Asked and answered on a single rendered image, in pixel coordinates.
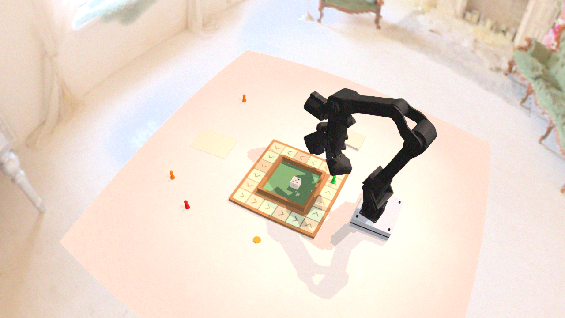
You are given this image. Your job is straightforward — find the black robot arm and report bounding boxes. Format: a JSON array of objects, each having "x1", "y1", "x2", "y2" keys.
[{"x1": 304, "y1": 88, "x2": 437, "y2": 223}]

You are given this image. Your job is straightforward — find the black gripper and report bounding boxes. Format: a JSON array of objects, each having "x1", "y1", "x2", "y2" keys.
[{"x1": 316, "y1": 122, "x2": 352, "y2": 176}]

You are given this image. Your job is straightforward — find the white die with black pips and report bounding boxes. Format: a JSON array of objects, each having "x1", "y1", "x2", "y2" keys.
[{"x1": 290, "y1": 176, "x2": 301, "y2": 189}]

